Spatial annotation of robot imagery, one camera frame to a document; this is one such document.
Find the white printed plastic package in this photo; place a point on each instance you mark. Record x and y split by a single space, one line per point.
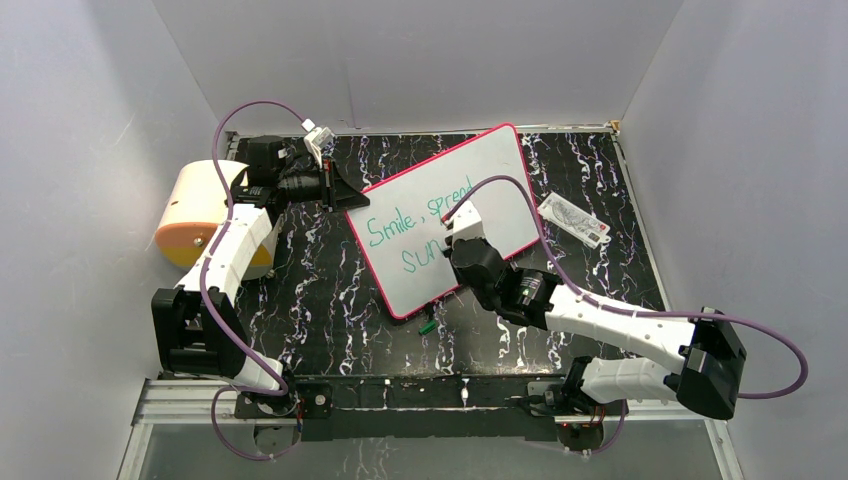
575 221

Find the green marker cap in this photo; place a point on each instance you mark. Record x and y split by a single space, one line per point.
427 328

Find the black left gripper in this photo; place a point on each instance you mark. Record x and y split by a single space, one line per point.
336 193

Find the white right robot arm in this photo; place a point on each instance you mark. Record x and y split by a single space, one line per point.
696 361

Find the beige cylindrical drum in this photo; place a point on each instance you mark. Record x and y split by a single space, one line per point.
194 211

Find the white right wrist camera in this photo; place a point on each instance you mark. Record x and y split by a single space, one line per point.
464 224

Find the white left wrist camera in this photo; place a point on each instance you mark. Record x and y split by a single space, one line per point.
316 138

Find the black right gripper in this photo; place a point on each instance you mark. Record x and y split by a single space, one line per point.
450 246

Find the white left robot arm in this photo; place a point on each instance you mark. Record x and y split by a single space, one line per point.
221 225

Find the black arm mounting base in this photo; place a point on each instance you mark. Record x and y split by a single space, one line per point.
529 407

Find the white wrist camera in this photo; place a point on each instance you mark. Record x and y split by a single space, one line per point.
316 138
464 224

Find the pink framed whiteboard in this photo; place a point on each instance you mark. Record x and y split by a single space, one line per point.
401 234

